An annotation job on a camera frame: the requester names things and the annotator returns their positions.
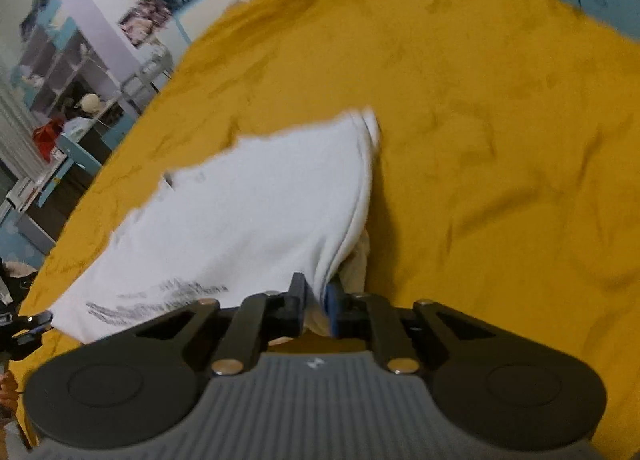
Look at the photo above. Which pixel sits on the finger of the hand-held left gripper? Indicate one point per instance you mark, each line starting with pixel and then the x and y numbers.
pixel 35 320
pixel 27 338

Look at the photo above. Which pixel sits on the white metal rack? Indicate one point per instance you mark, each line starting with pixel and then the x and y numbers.
pixel 147 72

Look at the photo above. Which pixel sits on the person's left hand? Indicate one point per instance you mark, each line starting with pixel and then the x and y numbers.
pixel 6 395

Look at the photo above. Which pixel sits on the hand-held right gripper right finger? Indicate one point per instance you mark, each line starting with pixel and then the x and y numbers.
pixel 334 312

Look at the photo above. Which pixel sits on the red bag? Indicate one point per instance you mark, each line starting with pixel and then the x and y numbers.
pixel 47 140

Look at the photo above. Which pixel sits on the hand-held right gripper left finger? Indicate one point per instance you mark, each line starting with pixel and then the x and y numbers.
pixel 296 310

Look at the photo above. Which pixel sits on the grey curtain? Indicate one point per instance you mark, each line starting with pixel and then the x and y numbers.
pixel 17 135

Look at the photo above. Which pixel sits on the white printed sweatshirt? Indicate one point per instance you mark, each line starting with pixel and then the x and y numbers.
pixel 240 220

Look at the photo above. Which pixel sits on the blue chair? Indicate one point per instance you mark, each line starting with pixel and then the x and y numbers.
pixel 77 152

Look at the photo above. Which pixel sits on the open shelf unit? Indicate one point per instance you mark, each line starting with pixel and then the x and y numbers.
pixel 65 55

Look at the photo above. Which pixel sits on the mustard yellow quilt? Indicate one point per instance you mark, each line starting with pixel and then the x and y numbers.
pixel 475 140

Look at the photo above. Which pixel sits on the beige round object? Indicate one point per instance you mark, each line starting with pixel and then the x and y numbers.
pixel 92 103

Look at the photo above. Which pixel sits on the blue edged desk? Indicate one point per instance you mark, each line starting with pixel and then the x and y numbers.
pixel 35 190

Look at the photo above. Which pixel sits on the white plastic bag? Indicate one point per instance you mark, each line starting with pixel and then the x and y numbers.
pixel 80 126

